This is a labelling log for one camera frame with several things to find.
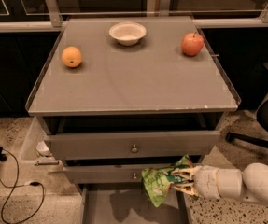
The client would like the white paper bowl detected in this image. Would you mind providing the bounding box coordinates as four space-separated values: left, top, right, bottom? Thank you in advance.
109 21 147 46

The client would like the middle grey drawer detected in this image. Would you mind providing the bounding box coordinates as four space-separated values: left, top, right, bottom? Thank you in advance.
63 163 170 184

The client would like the grey drawer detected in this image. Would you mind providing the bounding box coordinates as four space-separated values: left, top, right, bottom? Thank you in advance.
63 163 170 184
80 183 192 224
45 131 220 160

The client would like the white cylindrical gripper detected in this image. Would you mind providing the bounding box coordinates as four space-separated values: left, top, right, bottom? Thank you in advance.
171 166 219 199

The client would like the bottom grey drawer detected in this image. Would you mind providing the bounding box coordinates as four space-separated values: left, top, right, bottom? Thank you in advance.
80 183 192 224

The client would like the red apple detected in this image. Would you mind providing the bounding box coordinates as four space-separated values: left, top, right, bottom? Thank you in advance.
181 32 204 56

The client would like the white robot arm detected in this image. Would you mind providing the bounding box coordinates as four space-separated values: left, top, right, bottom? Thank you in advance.
171 163 268 206

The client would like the metal window bracket left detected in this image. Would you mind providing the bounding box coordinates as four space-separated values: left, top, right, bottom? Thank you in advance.
45 0 63 27

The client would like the white object in bin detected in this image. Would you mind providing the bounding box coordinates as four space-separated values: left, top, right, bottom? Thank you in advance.
36 141 51 157

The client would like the grey drawer cabinet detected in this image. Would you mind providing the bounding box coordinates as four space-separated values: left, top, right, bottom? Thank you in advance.
25 15 242 224

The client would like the top grey drawer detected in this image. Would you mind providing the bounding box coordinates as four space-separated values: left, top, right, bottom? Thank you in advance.
45 131 220 160

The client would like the green rice chip bag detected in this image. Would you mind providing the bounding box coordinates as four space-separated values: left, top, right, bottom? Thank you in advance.
141 155 194 207

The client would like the orange fruit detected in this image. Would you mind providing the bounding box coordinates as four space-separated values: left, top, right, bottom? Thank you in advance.
61 47 82 68

